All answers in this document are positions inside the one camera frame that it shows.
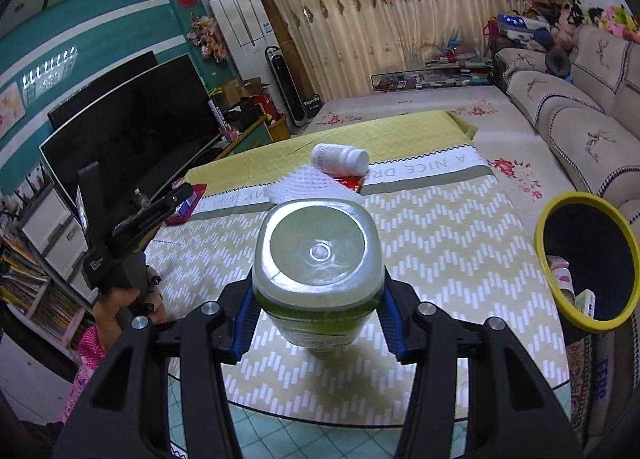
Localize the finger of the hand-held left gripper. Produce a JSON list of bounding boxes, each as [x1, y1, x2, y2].
[[112, 183, 195, 241]]

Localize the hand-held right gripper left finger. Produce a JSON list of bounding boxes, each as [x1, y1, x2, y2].
[[60, 279, 261, 459]]

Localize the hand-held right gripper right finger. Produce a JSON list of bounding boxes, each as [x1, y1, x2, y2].
[[377, 269, 583, 459]]

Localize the clear green plastic bottle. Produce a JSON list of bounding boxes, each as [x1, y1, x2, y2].
[[251, 198, 387, 352]]

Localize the pink strawberry milk carton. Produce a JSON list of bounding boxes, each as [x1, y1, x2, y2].
[[547, 254, 574, 300]]

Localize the yellow rimmed trash bin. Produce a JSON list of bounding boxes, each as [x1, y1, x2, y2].
[[533, 192, 635, 335]]

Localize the person's left hand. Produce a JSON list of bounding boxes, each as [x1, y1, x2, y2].
[[92, 263, 163, 340]]

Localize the red blue snack packet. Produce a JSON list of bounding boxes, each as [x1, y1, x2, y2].
[[164, 182, 208, 226]]

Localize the white drawer cabinet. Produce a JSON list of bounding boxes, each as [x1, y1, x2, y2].
[[20, 184, 93, 300]]

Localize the black television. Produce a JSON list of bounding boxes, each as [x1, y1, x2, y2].
[[39, 53, 223, 212]]

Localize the bookshelf with books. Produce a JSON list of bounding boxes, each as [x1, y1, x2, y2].
[[0, 219, 96, 360]]

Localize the yellow chevron tablecloth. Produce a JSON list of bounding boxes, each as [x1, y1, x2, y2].
[[145, 110, 568, 427]]

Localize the teal checked tablecloth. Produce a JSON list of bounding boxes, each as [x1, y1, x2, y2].
[[165, 354, 571, 459]]

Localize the white board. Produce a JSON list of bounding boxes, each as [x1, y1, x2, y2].
[[0, 326, 83, 415]]

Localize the white foam net sleeve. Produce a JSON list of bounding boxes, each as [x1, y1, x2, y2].
[[265, 164, 368, 207]]

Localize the pile of cardboard boxes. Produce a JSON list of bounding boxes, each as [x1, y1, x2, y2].
[[215, 76, 273, 125]]

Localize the small yellow bin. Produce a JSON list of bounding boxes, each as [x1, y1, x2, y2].
[[267, 114, 290, 142]]

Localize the flat red packet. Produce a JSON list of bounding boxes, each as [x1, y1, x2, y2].
[[332, 172, 368, 194]]

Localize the white pill bottle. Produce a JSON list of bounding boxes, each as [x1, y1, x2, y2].
[[311, 143, 371, 175]]

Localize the tower fan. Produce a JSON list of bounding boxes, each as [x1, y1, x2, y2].
[[264, 46, 321, 127]]

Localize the artificial flower bunch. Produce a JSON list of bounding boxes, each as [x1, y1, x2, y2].
[[186, 14, 228, 62]]

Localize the floral bed sheet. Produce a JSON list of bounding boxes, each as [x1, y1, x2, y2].
[[300, 85, 573, 385]]

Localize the patterned cloth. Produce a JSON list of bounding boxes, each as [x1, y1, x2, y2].
[[565, 334, 613, 445]]

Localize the row of books and boxes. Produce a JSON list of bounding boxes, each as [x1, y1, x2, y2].
[[371, 56, 493, 92]]

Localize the beige embroidered sofa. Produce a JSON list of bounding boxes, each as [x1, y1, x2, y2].
[[492, 24, 640, 220]]

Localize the beige patterned curtain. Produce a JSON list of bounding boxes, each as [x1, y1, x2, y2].
[[247, 0, 531, 100]]

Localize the pile of stuffed toys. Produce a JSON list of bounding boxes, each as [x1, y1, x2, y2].
[[550, 0, 640, 45]]

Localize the black wall-mounted screen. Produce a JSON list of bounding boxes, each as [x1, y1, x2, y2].
[[47, 50, 160, 127]]

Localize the mirror wall stickers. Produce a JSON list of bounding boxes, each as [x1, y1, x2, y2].
[[22, 46, 78, 95]]

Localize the flower wall poster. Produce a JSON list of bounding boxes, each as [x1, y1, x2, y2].
[[0, 82, 26, 127]]

